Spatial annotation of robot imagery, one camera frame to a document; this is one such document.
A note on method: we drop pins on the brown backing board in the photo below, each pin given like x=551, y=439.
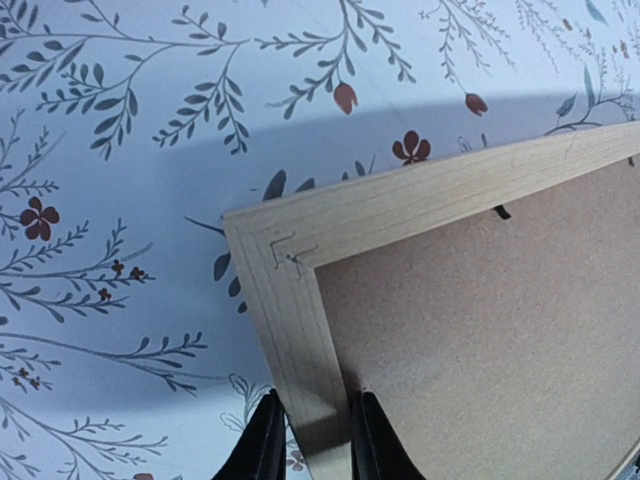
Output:
x=504, y=349

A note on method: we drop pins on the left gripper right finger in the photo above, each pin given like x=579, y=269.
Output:
x=376, y=451

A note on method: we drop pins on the wooden picture frame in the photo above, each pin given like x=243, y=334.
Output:
x=279, y=246

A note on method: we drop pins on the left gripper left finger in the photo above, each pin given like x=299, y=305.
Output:
x=260, y=453

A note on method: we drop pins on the floral tablecloth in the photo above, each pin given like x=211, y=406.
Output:
x=128, y=128

